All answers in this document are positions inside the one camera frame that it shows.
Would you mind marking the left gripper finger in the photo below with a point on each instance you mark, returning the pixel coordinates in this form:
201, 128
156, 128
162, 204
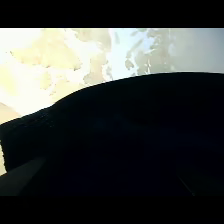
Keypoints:
16, 181

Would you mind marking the black garment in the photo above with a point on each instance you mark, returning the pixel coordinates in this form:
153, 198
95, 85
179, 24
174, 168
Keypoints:
133, 133

